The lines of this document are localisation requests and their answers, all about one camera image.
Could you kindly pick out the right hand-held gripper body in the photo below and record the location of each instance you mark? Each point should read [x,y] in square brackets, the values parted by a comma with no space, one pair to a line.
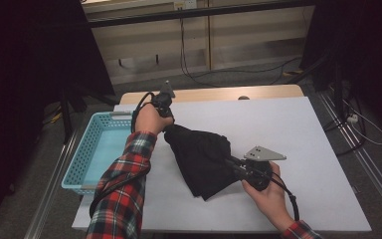
[258,174]

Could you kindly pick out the person's left hand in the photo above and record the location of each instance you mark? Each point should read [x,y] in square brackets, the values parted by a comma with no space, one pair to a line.
[151,119]

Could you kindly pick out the black curtain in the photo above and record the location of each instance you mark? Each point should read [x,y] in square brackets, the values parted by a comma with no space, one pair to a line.
[368,40]
[30,66]

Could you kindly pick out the white power plug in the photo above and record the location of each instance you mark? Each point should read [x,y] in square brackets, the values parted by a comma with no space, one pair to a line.
[352,119]

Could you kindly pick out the light blue plastic basket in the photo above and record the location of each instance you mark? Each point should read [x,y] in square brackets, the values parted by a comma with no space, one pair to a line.
[93,149]

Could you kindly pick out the person's right hand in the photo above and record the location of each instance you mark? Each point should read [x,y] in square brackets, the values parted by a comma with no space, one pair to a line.
[272,202]

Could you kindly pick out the black pants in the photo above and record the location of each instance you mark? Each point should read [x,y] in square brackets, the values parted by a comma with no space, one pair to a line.
[199,159]

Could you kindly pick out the wooden table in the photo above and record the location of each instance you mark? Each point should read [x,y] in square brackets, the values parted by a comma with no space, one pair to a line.
[212,94]

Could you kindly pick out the beige cabinet with dark top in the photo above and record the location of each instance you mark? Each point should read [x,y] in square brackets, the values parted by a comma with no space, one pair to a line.
[252,40]

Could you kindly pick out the white wall socket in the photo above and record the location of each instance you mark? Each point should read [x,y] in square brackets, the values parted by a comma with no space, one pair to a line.
[185,4]

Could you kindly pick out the round table grommet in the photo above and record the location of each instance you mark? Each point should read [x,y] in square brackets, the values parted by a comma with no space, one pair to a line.
[243,98]

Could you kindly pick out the black metal stand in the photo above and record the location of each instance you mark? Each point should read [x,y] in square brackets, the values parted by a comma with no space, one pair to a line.
[67,113]
[336,83]

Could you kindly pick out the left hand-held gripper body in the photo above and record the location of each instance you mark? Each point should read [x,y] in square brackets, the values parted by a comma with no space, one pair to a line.
[164,103]

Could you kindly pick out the aluminium floor rail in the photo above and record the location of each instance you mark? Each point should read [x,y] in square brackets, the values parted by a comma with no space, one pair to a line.
[371,172]
[51,186]

